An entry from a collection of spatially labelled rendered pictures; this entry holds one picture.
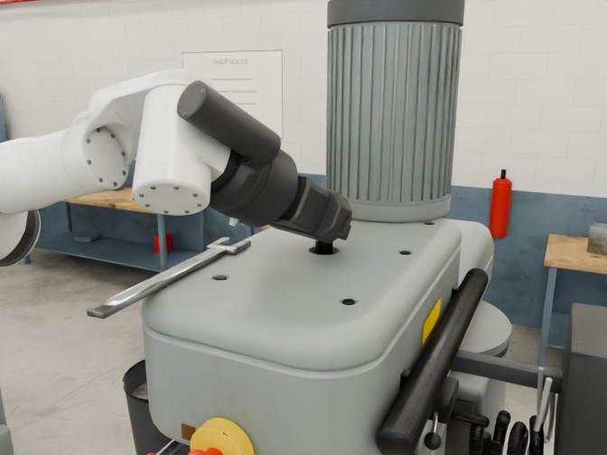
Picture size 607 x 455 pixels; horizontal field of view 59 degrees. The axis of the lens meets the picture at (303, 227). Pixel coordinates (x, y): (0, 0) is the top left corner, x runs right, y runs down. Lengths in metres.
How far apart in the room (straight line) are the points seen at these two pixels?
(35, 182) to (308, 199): 0.26
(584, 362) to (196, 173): 0.62
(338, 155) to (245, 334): 0.41
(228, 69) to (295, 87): 0.77
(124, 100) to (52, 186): 0.11
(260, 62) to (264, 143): 5.06
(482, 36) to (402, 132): 4.09
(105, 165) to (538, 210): 4.51
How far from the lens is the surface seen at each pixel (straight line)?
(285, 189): 0.54
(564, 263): 4.14
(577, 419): 0.91
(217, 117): 0.45
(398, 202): 0.79
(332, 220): 0.57
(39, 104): 7.69
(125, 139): 0.57
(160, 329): 0.54
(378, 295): 0.53
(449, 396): 0.78
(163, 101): 0.49
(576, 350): 0.87
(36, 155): 0.56
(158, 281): 0.56
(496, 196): 4.75
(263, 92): 5.53
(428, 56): 0.79
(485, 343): 1.22
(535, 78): 4.79
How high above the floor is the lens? 2.09
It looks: 15 degrees down
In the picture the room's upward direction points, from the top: straight up
